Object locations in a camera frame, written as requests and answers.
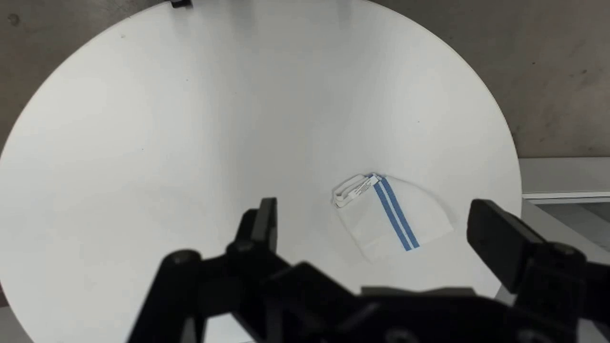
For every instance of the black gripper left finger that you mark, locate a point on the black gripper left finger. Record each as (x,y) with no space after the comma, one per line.
(258,229)

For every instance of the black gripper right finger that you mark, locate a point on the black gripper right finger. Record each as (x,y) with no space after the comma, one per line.
(507,246)

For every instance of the white towel with blue stripes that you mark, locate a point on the white towel with blue stripes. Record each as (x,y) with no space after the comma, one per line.
(389,217)

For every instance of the white round table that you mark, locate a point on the white round table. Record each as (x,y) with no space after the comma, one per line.
(162,130)

